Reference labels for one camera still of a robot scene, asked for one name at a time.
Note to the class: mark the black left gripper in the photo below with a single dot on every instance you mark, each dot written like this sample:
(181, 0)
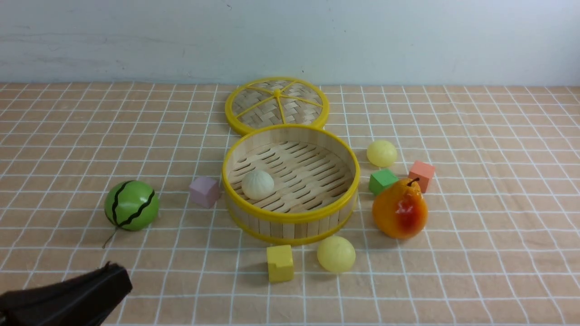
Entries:
(86, 300)

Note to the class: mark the white toy bun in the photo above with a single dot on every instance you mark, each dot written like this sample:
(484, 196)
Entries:
(257, 185)

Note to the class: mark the yellow toy bun front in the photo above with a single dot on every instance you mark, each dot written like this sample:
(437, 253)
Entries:
(336, 254)

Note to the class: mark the yellow toy bun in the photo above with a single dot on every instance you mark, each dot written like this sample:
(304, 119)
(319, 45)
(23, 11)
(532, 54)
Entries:
(381, 153)
(336, 254)

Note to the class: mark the yellow toy bun back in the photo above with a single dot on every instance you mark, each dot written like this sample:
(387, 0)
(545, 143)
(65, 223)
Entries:
(381, 153)

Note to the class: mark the bamboo steamer tray yellow rim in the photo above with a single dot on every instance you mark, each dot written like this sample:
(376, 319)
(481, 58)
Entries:
(316, 176)

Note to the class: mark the woven bamboo steamer lid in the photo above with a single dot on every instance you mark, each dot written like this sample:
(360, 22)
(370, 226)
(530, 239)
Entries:
(276, 101)

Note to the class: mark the green toy watermelon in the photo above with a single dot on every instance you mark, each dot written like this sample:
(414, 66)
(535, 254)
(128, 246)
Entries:
(131, 205)

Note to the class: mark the pink wooden cube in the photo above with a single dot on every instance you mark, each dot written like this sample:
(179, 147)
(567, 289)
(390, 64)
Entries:
(204, 191)

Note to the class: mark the yellow wooden block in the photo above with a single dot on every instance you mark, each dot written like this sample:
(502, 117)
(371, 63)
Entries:
(280, 263)

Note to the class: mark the green wooden cube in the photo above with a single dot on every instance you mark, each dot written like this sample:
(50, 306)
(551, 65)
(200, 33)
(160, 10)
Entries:
(380, 180)

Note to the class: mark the orange toy pear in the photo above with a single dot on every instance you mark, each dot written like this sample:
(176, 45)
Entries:
(400, 211)

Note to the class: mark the orange wooden cube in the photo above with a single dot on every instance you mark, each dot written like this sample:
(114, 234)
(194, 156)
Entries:
(424, 171)

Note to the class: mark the beige grid tablecloth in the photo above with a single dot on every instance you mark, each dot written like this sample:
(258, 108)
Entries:
(500, 246)

